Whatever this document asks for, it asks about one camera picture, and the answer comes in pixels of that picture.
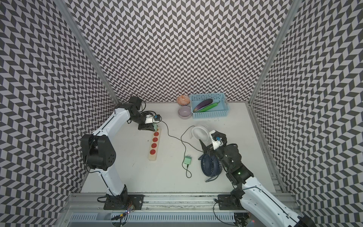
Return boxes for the cream power strip red sockets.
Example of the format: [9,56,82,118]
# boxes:
[148,126,161,161]

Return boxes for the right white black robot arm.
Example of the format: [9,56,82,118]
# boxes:
[200,141,316,227]

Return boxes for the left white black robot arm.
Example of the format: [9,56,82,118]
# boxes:
[80,96,162,206]

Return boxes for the white desk fan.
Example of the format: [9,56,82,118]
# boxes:
[190,122,212,145]

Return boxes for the dark blue desk fan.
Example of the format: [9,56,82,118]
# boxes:
[198,154,223,183]

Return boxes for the lilac plastic bowl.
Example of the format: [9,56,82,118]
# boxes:
[178,106,192,120]

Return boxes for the green cucumber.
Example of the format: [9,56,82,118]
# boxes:
[198,102,219,113]

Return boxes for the light blue plastic basket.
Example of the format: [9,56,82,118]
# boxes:
[189,93,229,119]

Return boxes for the purple eggplant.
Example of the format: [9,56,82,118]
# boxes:
[193,98,213,112]

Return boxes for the orange patterned bowl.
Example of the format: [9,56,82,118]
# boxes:
[176,95,190,107]

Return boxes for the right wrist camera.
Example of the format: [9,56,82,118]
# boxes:
[209,130,227,150]

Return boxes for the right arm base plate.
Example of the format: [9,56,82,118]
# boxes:
[217,194,243,211]

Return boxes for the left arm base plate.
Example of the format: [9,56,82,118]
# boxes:
[104,194,145,211]

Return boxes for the aluminium front rail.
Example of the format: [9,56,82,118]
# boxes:
[62,193,249,213]

